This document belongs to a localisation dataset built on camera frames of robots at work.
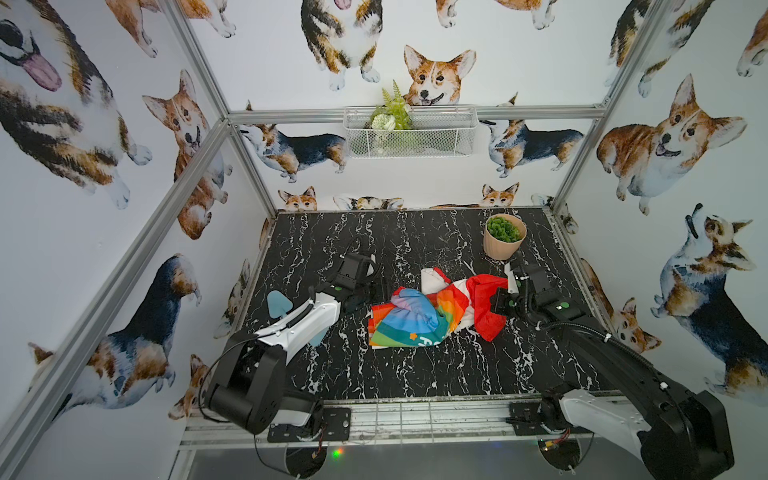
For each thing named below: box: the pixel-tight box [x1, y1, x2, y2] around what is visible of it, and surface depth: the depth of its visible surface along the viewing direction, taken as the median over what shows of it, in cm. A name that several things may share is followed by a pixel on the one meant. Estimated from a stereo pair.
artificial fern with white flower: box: [370, 79, 413, 142], surface depth 85 cm
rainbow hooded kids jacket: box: [368, 267, 509, 349], surface depth 88 cm
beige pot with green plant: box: [483, 213, 527, 261], surface depth 102 cm
